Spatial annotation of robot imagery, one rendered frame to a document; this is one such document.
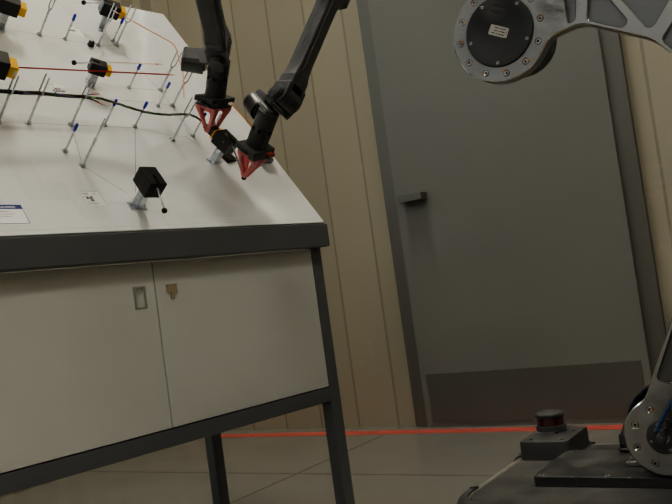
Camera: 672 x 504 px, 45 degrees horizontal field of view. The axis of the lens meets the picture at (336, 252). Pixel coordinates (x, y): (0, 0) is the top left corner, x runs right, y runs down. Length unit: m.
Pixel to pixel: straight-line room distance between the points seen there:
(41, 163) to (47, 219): 0.19
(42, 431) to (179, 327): 0.41
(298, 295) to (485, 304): 1.45
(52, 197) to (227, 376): 0.62
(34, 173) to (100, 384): 0.50
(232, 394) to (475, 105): 1.96
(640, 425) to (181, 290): 1.09
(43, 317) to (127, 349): 0.22
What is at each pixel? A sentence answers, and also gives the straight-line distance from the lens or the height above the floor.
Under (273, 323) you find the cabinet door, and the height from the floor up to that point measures 0.61.
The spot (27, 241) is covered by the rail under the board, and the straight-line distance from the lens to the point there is 1.79.
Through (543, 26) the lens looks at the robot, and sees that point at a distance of 1.68.
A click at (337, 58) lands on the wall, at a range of 4.07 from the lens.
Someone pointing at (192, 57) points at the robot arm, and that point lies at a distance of 2.25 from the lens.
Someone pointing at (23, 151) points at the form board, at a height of 1.08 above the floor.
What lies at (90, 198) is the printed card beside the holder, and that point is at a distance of 1.97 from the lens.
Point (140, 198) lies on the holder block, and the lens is 1.99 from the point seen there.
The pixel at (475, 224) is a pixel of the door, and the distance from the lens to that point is 3.60.
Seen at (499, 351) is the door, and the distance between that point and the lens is 3.60.
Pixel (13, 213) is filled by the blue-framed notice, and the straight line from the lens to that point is 1.84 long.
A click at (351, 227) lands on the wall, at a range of 3.95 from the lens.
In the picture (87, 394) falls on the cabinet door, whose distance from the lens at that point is 1.88.
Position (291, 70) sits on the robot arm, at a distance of 2.21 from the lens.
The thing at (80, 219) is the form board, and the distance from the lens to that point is 1.90.
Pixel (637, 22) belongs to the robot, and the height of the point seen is 1.07.
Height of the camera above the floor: 0.67
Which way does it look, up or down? 3 degrees up
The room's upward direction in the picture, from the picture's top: 8 degrees counter-clockwise
